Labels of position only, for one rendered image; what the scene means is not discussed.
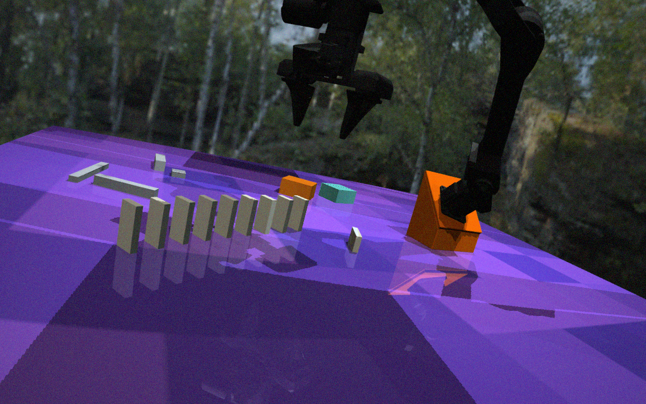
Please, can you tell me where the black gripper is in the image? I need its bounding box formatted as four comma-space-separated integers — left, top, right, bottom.
277, 27, 393, 140

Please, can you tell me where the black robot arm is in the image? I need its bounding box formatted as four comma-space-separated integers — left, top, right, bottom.
281, 0, 545, 224

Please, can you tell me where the teal rectangular block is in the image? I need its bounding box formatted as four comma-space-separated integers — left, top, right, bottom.
319, 183, 357, 204

